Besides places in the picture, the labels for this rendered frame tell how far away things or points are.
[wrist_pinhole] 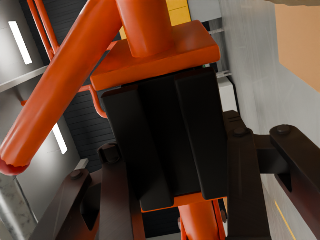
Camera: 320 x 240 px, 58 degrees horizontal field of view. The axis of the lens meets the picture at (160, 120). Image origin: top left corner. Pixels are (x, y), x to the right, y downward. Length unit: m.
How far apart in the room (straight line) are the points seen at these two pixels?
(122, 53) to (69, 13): 11.01
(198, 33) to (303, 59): 0.18
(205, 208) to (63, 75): 0.11
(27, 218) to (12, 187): 0.73
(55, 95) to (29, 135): 0.03
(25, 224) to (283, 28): 6.45
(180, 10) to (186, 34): 7.17
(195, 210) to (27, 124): 0.11
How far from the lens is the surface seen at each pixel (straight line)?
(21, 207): 6.50
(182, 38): 0.16
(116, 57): 0.16
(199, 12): 7.40
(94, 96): 8.53
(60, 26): 11.34
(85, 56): 0.16
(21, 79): 9.58
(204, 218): 0.19
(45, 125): 0.19
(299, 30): 0.32
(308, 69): 0.32
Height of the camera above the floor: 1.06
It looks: 8 degrees up
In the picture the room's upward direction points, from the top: 103 degrees counter-clockwise
